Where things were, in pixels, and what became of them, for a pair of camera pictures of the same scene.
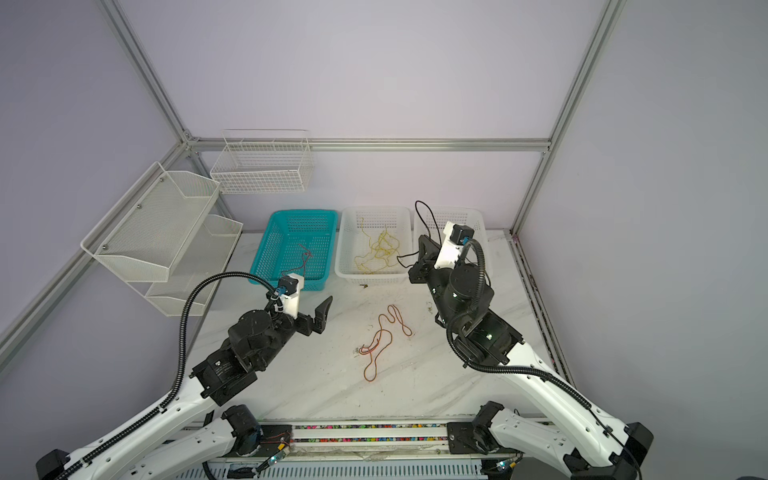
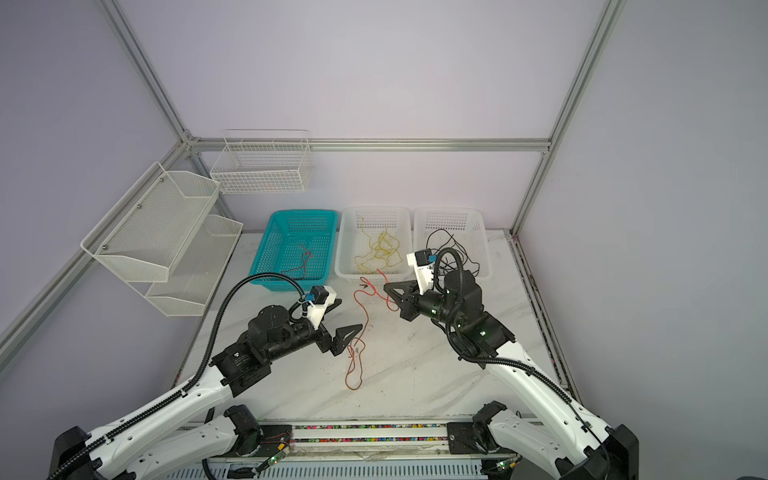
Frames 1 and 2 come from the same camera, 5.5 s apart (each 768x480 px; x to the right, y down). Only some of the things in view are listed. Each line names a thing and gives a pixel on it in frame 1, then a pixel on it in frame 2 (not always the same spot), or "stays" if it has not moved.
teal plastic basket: (298, 243) stays
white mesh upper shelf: (145, 235) stays
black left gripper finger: (304, 324) to (343, 338)
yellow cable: (384, 252) stays
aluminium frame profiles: (187, 144) stays
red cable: (305, 257) stays
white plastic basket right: (431, 221) stays
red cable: (394, 319) to (366, 328)
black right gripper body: (422, 272) to (431, 306)
